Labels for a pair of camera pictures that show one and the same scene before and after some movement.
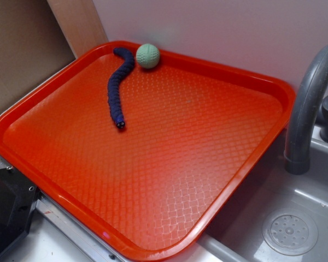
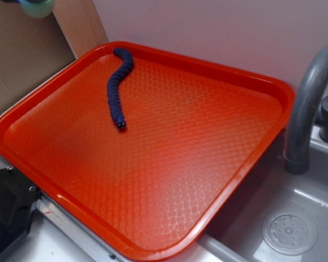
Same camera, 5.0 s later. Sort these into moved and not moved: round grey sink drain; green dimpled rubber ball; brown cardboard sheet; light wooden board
Moved: green dimpled rubber ball
Not moved: round grey sink drain; light wooden board; brown cardboard sheet
